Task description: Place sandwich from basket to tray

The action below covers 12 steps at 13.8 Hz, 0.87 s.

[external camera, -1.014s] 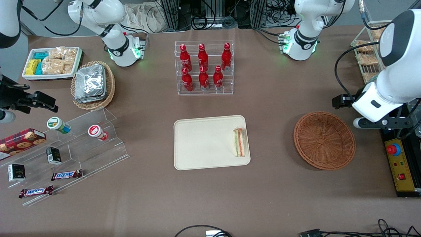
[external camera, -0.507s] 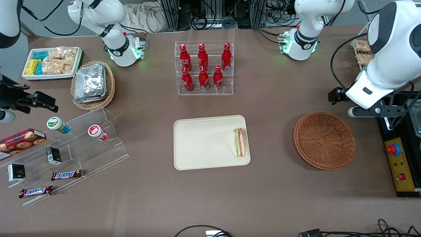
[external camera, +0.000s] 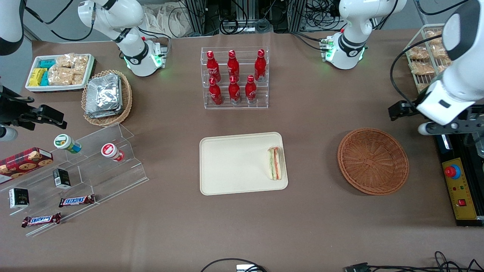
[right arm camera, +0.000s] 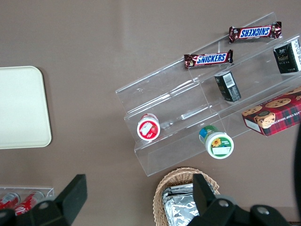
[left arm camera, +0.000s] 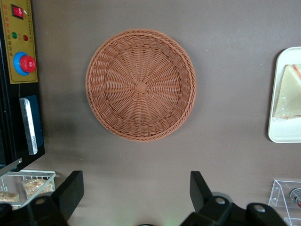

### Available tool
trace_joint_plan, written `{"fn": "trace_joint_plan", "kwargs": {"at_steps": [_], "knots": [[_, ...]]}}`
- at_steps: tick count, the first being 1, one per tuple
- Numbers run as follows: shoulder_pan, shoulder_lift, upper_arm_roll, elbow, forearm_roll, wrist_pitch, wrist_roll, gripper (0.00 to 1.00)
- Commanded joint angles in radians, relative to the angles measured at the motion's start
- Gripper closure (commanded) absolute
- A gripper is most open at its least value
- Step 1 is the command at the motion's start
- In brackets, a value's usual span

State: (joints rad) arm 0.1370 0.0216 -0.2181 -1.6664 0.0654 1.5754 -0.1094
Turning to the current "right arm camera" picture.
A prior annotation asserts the red lidded yogurt cup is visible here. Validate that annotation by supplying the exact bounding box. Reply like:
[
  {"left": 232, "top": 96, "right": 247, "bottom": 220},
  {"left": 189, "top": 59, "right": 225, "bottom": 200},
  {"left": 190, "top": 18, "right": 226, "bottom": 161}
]
[{"left": 136, "top": 113, "right": 161, "bottom": 142}]

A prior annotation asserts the small black carton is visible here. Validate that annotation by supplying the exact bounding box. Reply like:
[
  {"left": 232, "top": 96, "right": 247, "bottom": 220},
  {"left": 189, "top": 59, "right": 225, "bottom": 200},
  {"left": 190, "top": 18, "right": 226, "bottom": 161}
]
[
  {"left": 272, "top": 39, "right": 301, "bottom": 75},
  {"left": 214, "top": 71, "right": 242, "bottom": 103}
]

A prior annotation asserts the cream plastic serving tray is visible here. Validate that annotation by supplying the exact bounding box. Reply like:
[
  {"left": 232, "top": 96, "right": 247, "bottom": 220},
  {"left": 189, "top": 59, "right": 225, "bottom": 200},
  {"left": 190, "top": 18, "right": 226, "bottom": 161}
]
[{"left": 0, "top": 65, "right": 52, "bottom": 150}]

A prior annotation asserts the clear acrylic bottle rack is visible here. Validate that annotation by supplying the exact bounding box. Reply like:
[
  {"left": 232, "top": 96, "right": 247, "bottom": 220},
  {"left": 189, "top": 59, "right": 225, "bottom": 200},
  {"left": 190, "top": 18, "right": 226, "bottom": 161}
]
[{"left": 0, "top": 186, "right": 55, "bottom": 214}]

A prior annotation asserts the silver foil pack stack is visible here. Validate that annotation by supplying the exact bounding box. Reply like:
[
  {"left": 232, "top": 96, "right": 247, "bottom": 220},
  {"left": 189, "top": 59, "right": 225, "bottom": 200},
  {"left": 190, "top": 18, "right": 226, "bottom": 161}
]
[{"left": 161, "top": 183, "right": 201, "bottom": 226}]

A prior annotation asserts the clear acrylic stepped stand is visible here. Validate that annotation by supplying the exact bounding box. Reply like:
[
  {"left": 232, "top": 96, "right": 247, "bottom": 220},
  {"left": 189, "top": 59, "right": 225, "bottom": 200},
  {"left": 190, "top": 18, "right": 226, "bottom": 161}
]
[{"left": 115, "top": 11, "right": 301, "bottom": 177}]

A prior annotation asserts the green lidded yogurt cup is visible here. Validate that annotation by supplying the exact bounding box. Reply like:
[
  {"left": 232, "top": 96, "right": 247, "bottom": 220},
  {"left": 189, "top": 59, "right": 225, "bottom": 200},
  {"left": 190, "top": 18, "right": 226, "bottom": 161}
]
[{"left": 198, "top": 125, "right": 235, "bottom": 160}]

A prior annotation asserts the red tartan cookie box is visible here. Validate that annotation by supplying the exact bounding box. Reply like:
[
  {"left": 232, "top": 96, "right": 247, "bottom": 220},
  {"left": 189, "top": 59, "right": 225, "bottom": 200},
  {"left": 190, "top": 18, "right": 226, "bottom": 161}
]
[{"left": 241, "top": 86, "right": 301, "bottom": 137}]

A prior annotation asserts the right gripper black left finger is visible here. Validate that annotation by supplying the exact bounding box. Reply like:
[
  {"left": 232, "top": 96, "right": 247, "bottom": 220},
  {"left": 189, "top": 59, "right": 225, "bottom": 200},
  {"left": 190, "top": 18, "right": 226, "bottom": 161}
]
[{"left": 29, "top": 174, "right": 88, "bottom": 226}]

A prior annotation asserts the oval light wicker basket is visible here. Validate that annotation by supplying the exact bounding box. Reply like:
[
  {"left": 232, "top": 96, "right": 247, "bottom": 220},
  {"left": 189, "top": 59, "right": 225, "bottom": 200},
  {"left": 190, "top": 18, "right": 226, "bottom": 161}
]
[{"left": 152, "top": 167, "right": 221, "bottom": 226}]

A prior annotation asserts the Snickers chocolate bar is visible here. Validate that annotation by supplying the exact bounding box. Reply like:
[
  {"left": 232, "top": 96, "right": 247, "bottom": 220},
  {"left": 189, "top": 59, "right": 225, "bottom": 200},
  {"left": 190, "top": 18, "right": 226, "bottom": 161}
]
[
  {"left": 229, "top": 21, "right": 282, "bottom": 44},
  {"left": 183, "top": 49, "right": 234, "bottom": 70}
]

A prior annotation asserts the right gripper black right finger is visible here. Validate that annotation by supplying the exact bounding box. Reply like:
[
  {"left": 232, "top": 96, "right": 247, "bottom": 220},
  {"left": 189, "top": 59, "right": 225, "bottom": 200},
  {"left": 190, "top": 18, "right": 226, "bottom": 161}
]
[{"left": 192, "top": 173, "right": 250, "bottom": 226}]

